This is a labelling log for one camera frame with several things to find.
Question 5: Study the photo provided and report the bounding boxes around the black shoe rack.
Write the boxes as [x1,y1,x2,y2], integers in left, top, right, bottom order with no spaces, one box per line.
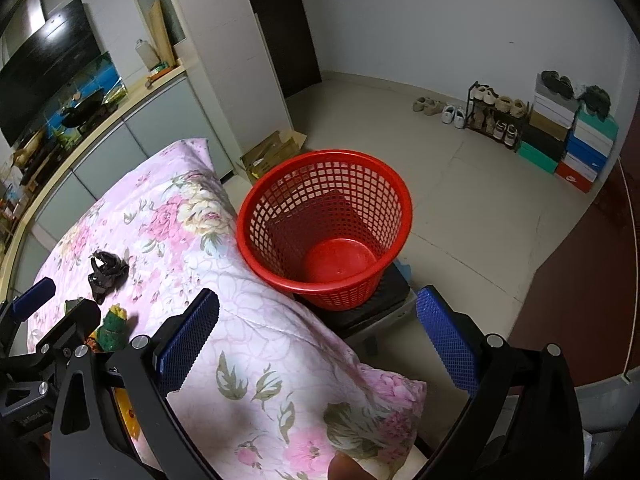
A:
[465,81,532,152]

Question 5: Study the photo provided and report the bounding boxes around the person's right hand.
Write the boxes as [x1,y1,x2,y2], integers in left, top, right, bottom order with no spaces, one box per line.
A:
[328,453,375,480]

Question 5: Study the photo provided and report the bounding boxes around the pink floral tablecloth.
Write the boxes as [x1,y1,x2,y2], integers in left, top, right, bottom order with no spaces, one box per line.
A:
[27,139,426,479]

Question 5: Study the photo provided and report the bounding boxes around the black wok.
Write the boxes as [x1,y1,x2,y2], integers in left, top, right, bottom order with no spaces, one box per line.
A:
[61,88,105,128]

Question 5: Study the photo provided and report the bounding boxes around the black plastic bag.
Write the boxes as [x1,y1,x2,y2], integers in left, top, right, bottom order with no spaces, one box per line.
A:
[88,250,129,304]

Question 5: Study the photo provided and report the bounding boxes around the green yellow scouring sponge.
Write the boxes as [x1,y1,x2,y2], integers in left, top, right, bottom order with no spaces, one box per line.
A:
[86,304,128,352]

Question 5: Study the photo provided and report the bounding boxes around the beige slippers pair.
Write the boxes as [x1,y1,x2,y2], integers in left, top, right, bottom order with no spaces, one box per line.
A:
[412,96,445,116]

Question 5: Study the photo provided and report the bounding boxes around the white plastic bottle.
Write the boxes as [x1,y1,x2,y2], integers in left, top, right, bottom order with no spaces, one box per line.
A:
[136,39,162,70]

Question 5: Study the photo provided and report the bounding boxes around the white sneakers pair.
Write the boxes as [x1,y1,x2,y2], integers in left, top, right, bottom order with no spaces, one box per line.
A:
[440,105,466,129]

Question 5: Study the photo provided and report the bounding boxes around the cardboard box on floor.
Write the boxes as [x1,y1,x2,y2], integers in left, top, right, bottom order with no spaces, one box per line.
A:
[241,130,307,184]

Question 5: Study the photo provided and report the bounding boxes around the black stool under basket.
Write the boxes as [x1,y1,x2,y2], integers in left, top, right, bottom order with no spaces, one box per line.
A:
[294,262,416,356]

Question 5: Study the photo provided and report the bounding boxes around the stack of shoe boxes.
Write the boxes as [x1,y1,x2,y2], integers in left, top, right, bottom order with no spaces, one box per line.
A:
[518,70,618,193]

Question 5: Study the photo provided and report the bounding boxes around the red plastic mesh basket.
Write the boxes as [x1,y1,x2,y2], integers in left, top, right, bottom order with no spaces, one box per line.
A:
[236,150,413,312]

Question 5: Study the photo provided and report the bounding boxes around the kitchen counter cabinets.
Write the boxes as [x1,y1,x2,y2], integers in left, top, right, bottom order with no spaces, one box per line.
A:
[1,67,234,299]

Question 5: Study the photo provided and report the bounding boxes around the wooden cutting board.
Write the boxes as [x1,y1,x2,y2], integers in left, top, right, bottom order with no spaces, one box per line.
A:
[149,0,177,67]

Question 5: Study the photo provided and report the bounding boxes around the black range hood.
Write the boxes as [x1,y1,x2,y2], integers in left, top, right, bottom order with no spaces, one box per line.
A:
[0,0,101,145]

